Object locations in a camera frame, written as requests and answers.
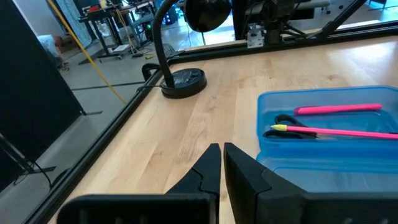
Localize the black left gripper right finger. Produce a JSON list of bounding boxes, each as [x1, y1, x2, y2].
[[223, 142, 398, 224]]

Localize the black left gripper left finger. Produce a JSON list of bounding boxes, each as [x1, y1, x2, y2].
[[57, 142, 222, 224]]

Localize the black scissors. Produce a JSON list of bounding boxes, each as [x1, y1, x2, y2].
[[263, 113, 338, 140]]

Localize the blue translucent plastic supply box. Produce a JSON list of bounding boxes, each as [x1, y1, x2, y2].
[[256, 85, 398, 195]]

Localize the pink pencil with yellow tip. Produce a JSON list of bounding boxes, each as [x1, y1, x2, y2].
[[270, 123, 398, 141]]

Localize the pink highlighter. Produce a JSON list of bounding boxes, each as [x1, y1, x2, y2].
[[293, 103, 383, 116]]

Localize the black gooseneck desk lamp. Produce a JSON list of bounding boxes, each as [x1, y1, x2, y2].
[[152, 0, 233, 100]]

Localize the black clamp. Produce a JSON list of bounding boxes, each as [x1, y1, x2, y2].
[[141, 63, 163, 82]]

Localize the black partition screen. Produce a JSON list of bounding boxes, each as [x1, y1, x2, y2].
[[0, 0, 86, 194]]

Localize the black background workbench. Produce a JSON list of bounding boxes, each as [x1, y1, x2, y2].
[[77, 1, 156, 65]]

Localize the yellow cable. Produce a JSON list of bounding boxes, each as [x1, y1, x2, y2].
[[46, 0, 127, 105]]

